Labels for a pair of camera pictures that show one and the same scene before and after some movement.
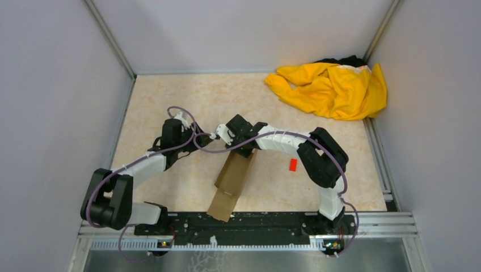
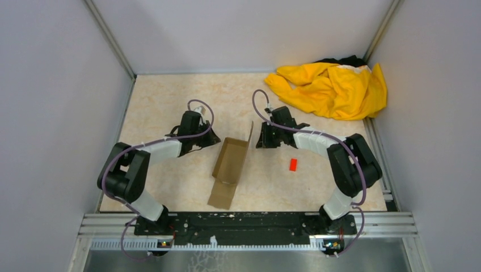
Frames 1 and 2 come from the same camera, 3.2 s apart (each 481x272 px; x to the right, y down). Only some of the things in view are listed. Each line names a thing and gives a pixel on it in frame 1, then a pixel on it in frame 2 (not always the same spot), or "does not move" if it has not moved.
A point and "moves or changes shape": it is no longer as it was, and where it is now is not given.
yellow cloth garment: (338, 92) does not move
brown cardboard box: (228, 182) moves or changes shape
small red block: (293, 164) does not move
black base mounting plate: (249, 230) does not move
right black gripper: (231, 139) → (264, 141)
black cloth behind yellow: (350, 61) does not move
